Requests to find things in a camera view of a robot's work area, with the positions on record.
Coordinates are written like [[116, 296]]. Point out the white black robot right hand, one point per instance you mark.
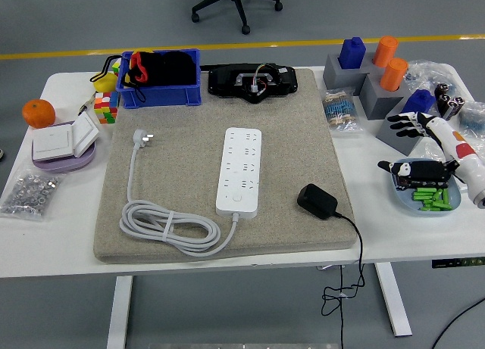
[[451, 141]]

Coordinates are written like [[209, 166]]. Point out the black power adapter plug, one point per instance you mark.
[[316, 201]]

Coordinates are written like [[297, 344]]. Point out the white power strip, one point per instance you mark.
[[238, 175]]

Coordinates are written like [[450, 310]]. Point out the clear bag of blue parts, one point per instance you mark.
[[473, 120], [428, 72]]

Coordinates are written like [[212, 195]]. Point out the blue square peg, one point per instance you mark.
[[352, 53], [418, 101]]

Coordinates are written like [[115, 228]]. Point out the pile of green pegs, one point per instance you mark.
[[428, 195]]

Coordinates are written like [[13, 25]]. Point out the light blue plate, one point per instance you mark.
[[405, 197]]

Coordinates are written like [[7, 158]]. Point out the orange cylinder peg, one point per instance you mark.
[[384, 52], [394, 74]]

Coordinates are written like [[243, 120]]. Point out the bag of resistors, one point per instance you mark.
[[339, 110]]

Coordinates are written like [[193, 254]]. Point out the black table control panel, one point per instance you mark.
[[454, 263]]

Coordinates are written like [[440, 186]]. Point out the wide grey holder block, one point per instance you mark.
[[337, 80]]

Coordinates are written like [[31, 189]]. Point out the white table leg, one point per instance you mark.
[[119, 311], [394, 300]]

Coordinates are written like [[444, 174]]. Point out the black electronic device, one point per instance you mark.
[[223, 80]]

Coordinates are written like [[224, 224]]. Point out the grey-brown mat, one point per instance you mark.
[[189, 110]]

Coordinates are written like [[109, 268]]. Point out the blue plastic bin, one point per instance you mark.
[[159, 95]]

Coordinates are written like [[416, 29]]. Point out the small colourful puzzle cube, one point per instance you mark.
[[116, 67]]

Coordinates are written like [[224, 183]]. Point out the purple plate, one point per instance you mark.
[[64, 165]]

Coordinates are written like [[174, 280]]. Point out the orange fruit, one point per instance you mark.
[[38, 114]]

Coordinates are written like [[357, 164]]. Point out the bag of metal nuts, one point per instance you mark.
[[28, 194]]

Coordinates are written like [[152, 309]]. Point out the white wall switch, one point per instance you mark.
[[85, 131], [51, 142]]

